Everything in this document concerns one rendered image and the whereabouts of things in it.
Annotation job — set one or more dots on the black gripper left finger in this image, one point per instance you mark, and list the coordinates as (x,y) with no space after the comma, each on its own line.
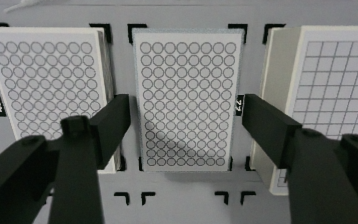
(30,165)

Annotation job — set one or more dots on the white deep-well block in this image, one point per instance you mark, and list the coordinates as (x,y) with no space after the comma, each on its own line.
(311,74)

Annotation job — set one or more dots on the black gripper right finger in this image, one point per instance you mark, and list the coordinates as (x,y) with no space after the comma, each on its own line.
(319,190)

